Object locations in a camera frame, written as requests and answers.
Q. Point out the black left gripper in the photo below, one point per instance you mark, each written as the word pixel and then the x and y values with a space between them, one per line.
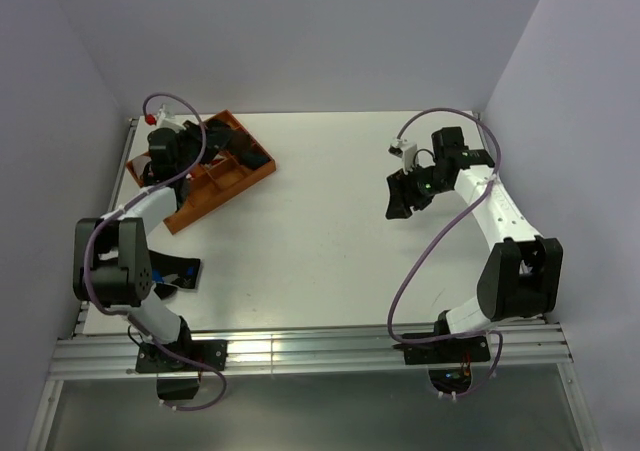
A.
pixel 216 141

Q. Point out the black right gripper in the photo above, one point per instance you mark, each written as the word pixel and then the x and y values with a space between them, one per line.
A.
pixel 398 187

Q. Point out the brown sock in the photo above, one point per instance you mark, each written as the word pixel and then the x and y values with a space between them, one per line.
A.
pixel 239 142

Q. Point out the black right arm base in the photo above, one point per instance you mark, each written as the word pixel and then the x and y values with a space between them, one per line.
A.
pixel 457 354

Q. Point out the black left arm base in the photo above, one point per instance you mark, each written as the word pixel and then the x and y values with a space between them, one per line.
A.
pixel 179 375

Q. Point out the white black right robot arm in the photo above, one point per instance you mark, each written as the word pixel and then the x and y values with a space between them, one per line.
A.
pixel 520 278

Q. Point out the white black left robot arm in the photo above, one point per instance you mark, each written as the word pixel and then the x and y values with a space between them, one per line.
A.
pixel 113 266

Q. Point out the dark teal rolled sock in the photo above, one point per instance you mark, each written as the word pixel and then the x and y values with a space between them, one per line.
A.
pixel 252 160

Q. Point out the grey white rolled sock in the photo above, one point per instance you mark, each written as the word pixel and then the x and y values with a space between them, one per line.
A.
pixel 137 165

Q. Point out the black patterned sock pile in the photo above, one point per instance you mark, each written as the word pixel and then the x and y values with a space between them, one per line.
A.
pixel 172 274

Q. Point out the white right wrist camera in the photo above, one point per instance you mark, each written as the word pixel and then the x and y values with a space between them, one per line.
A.
pixel 404 150

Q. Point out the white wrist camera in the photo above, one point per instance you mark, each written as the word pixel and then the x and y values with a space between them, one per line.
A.
pixel 404 150
pixel 164 118

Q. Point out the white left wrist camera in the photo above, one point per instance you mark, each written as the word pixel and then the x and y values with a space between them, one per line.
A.
pixel 164 118

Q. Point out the aluminium frame rail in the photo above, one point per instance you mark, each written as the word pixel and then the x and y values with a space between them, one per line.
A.
pixel 310 351

